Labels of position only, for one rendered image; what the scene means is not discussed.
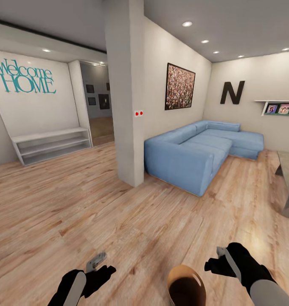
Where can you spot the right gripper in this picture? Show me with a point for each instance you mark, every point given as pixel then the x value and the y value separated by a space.
pixel 216 266

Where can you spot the decorative sign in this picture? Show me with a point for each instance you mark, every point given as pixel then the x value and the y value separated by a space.
pixel 30 78
pixel 228 87

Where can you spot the sofa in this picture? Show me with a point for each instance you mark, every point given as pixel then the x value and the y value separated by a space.
pixel 190 157

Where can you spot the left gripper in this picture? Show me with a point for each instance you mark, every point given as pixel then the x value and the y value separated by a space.
pixel 100 277

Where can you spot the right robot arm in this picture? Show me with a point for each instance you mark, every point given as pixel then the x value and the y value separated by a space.
pixel 235 261

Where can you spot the trash can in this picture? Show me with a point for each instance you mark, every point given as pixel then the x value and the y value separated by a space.
pixel 183 288

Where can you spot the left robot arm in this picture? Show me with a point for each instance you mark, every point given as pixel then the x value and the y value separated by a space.
pixel 76 283

